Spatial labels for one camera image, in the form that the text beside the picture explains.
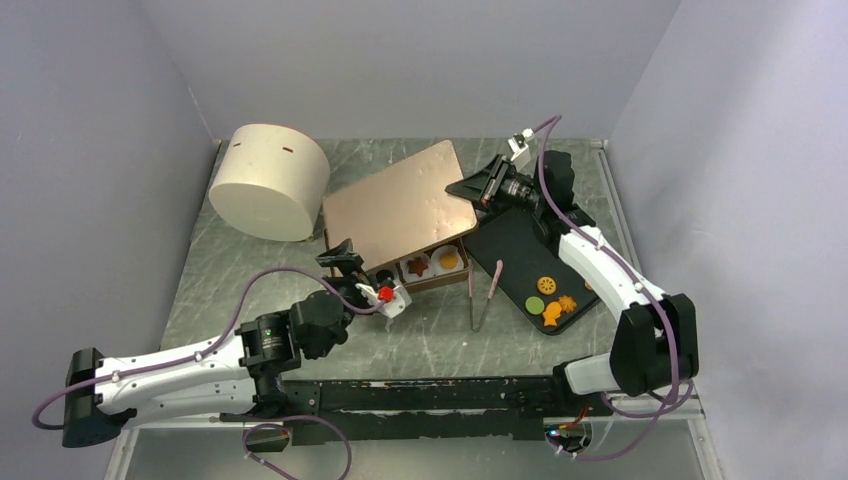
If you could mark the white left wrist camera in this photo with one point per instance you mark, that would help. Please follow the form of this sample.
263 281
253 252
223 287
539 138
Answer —
389 300

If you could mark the brown box lid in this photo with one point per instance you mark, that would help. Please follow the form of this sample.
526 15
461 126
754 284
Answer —
401 210

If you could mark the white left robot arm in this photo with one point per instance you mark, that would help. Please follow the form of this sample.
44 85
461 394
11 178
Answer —
234 373

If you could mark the pink cat-paw tongs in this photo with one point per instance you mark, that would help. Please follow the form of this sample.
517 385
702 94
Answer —
476 323

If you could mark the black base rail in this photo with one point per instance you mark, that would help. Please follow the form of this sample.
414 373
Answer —
520 407

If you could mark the cream cylindrical container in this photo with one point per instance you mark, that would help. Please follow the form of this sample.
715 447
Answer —
271 182

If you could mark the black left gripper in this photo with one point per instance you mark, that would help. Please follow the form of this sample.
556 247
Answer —
342 257

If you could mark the orange lotus-slice cookie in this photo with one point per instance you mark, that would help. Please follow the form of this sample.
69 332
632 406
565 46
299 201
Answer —
546 285

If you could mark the orange fish cookie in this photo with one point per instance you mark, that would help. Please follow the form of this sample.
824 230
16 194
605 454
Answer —
551 314

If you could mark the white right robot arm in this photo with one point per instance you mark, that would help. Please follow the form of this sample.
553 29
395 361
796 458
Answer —
655 341

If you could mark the black cookie tray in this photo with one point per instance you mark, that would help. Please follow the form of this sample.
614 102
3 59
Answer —
510 236

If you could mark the brown star cookie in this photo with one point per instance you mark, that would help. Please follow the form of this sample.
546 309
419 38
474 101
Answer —
417 267

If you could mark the black sandwich cookie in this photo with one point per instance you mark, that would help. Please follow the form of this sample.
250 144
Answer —
384 275

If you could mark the small round orange cookie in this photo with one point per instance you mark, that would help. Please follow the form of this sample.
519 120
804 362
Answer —
449 261

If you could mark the green round cookie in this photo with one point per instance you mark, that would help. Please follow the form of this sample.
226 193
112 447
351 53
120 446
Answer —
534 305

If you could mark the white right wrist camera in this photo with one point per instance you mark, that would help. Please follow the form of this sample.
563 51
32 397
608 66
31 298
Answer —
519 144

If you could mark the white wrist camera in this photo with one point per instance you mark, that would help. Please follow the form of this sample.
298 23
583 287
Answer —
389 300
519 144

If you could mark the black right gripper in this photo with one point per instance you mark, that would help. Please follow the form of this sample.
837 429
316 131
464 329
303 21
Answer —
484 187

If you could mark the brown divided cookie box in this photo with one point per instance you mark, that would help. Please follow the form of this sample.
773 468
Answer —
437 278

